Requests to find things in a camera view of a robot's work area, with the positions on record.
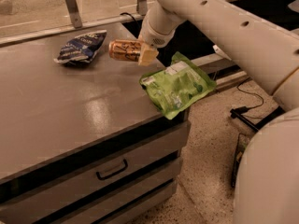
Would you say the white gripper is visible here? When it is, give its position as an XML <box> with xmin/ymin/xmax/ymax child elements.
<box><xmin>138</xmin><ymin>17</ymin><xmax>175</xmax><ymax>66</ymax></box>

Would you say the orange drink can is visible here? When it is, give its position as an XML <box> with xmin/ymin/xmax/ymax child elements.
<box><xmin>109</xmin><ymin>39</ymin><xmax>141</xmax><ymax>62</ymax></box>

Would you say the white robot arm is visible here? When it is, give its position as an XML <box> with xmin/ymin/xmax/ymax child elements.
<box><xmin>141</xmin><ymin>0</ymin><xmax>299</xmax><ymax>224</ymax></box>

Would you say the green snack bag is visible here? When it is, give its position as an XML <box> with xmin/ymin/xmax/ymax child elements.
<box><xmin>139</xmin><ymin>52</ymin><xmax>216</xmax><ymax>119</ymax></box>

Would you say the blue chip bag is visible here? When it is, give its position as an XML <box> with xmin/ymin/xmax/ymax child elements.
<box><xmin>54</xmin><ymin>30</ymin><xmax>107</xmax><ymax>64</ymax></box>

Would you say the white box on ledge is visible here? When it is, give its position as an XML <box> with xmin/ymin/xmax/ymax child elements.
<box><xmin>213</xmin><ymin>45</ymin><xmax>231</xmax><ymax>61</ymax></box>

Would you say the black floor stand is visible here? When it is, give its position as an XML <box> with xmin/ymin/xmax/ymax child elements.
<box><xmin>230</xmin><ymin>106</ymin><xmax>285</xmax><ymax>132</ymax></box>

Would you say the grey cabinet drawer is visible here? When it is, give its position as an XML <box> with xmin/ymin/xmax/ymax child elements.
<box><xmin>0</xmin><ymin>121</ymin><xmax>190</xmax><ymax>224</ymax></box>

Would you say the black cable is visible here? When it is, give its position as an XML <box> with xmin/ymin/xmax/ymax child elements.
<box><xmin>120</xmin><ymin>12</ymin><xmax>144</xmax><ymax>33</ymax></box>

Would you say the metal railing bracket left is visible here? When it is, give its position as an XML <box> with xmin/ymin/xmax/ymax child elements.
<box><xmin>65</xmin><ymin>0</ymin><xmax>82</xmax><ymax>28</ymax></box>

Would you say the wire basket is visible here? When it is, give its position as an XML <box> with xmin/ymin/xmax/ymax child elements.
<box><xmin>231</xmin><ymin>133</ymin><xmax>249</xmax><ymax>188</ymax></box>

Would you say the black drawer handle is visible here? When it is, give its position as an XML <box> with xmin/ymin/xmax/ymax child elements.
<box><xmin>96</xmin><ymin>159</ymin><xmax>128</xmax><ymax>181</ymax></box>

